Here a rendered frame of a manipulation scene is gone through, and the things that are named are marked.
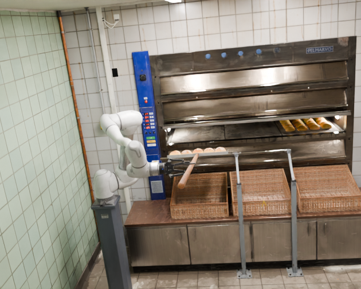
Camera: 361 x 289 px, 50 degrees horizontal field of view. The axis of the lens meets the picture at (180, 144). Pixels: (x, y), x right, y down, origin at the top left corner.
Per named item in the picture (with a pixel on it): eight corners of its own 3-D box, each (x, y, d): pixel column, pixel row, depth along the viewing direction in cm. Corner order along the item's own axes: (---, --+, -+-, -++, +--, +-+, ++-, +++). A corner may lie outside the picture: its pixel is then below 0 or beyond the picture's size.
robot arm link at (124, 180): (110, 181, 342) (133, 174, 353) (118, 194, 332) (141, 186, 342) (112, 109, 294) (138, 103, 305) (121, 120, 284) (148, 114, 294)
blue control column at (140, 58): (173, 179, 624) (158, 40, 560) (184, 179, 622) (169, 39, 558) (157, 246, 441) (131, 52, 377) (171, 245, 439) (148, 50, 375)
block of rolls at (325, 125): (277, 118, 464) (277, 113, 462) (318, 115, 459) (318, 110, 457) (285, 132, 406) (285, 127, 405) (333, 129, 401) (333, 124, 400)
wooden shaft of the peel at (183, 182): (184, 189, 172) (184, 182, 171) (177, 190, 172) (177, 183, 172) (199, 156, 342) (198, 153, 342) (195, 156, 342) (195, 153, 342)
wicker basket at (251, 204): (230, 195, 415) (228, 171, 407) (284, 192, 410) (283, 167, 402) (232, 217, 369) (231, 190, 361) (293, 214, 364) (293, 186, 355)
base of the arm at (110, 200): (90, 209, 320) (89, 202, 319) (98, 196, 342) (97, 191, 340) (112, 207, 319) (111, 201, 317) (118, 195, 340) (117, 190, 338)
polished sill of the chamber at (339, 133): (167, 147, 413) (167, 143, 412) (344, 134, 394) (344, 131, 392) (167, 148, 407) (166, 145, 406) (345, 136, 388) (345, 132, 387)
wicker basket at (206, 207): (176, 198, 422) (173, 174, 414) (228, 195, 415) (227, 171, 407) (171, 219, 376) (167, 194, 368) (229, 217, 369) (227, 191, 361)
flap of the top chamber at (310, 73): (160, 95, 390) (159, 76, 391) (347, 79, 371) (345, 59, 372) (160, 95, 385) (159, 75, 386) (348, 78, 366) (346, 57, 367)
